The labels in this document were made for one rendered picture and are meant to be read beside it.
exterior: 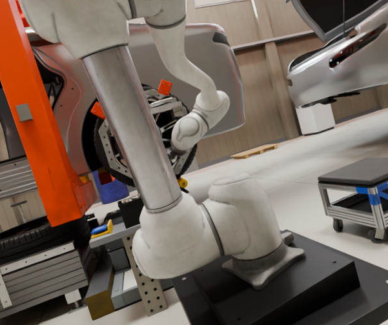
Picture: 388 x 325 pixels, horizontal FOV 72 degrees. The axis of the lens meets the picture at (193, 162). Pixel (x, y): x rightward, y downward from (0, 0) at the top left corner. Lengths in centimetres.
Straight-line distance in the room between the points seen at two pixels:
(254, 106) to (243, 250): 682
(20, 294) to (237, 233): 144
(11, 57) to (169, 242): 136
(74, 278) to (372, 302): 148
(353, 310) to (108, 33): 77
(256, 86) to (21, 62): 650
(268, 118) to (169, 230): 706
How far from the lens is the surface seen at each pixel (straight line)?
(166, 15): 66
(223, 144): 694
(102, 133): 164
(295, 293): 71
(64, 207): 161
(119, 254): 186
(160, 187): 63
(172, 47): 72
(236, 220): 70
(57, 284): 183
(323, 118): 759
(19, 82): 170
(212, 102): 101
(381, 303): 77
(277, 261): 78
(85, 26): 58
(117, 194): 569
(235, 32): 784
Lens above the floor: 75
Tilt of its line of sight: 5 degrees down
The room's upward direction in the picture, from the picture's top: 17 degrees counter-clockwise
